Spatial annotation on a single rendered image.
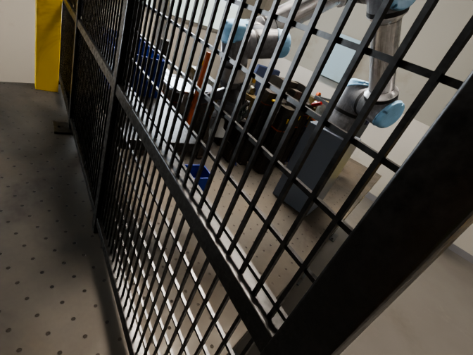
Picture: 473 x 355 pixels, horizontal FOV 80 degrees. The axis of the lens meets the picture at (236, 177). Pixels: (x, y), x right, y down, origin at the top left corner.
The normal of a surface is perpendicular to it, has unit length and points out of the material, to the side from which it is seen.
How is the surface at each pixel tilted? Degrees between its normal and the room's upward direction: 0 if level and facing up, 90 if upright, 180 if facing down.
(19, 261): 0
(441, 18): 90
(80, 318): 0
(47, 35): 90
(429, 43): 90
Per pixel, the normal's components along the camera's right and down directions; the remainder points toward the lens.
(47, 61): 0.50, 0.58
